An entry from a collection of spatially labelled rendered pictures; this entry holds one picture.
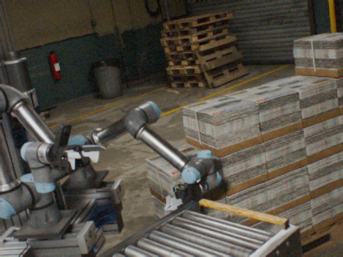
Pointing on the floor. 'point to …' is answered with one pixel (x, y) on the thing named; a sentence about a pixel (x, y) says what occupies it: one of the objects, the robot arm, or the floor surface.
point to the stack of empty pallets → (189, 67)
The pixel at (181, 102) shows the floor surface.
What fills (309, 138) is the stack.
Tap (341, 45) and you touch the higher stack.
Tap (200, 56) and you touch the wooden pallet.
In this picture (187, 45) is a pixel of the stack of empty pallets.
